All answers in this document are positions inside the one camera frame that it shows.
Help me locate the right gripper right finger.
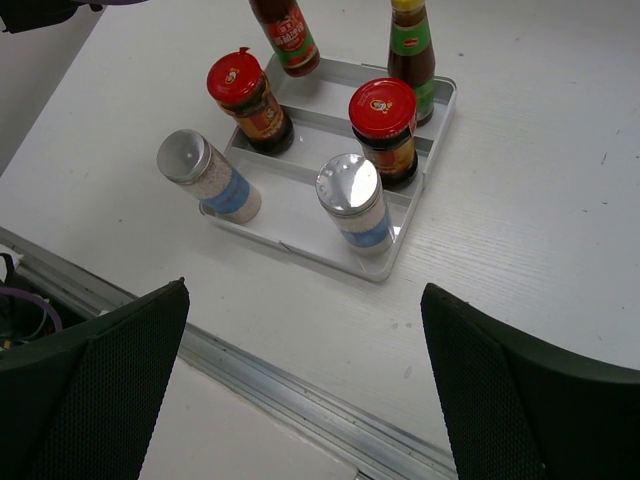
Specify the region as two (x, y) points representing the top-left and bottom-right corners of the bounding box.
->
(421, 283), (639, 479)

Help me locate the aluminium front rail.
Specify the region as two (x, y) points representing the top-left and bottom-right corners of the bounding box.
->
(1, 229), (457, 479)

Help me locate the yellow-cap sauce bottle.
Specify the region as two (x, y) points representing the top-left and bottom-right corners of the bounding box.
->
(250, 0), (321, 77)
(387, 0), (436, 126)

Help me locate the white divided tray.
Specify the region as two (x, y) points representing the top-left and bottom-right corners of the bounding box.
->
(199, 57), (458, 282)

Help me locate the red-lid sauce jar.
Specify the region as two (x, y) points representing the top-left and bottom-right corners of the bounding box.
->
(348, 78), (418, 189)
(206, 47), (294, 154)

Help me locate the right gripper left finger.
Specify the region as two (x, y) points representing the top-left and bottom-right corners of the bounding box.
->
(1, 280), (190, 479)

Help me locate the silver-cap salt shaker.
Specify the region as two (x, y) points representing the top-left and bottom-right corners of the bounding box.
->
(156, 129), (262, 224)
(315, 153), (394, 256)

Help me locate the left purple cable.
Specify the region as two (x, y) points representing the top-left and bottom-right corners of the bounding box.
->
(0, 287), (66, 346)

